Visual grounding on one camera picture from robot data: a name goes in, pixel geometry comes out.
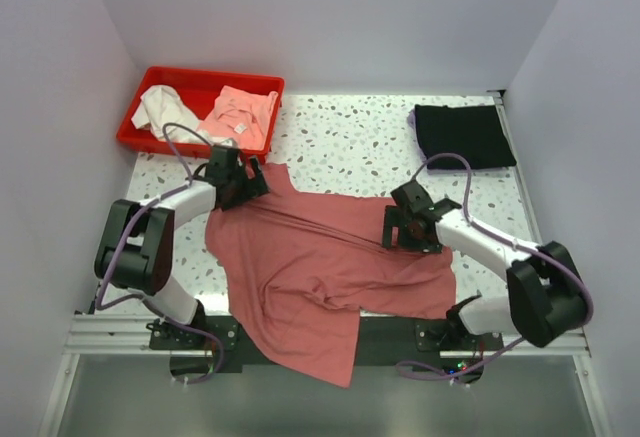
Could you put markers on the red plastic bin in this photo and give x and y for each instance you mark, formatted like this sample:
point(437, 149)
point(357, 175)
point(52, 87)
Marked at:
point(198, 90)

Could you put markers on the white t-shirt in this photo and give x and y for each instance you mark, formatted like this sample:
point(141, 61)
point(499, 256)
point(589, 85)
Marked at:
point(159, 105)

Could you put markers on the dusty red t-shirt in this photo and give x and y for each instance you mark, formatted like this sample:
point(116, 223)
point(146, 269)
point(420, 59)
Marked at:
point(301, 267)

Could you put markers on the aluminium frame rail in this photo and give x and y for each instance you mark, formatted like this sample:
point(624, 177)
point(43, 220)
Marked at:
point(359, 145)

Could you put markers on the black folded t-shirt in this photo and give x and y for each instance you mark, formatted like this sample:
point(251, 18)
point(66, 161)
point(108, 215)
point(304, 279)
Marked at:
point(472, 132)

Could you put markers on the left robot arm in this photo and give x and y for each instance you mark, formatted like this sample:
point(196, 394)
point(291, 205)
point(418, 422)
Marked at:
point(135, 255)

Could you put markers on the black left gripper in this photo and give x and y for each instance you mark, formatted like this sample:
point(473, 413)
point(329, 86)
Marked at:
point(253, 187)

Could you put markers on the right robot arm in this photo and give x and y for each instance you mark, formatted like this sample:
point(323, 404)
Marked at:
point(546, 296)

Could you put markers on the light pink t-shirt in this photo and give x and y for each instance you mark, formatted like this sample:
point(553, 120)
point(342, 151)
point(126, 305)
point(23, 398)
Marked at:
point(241, 116)

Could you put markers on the lavender folded t-shirt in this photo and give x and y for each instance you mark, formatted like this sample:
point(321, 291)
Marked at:
point(421, 134)

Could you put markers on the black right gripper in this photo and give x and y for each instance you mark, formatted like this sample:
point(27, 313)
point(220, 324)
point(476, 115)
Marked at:
point(394, 218)

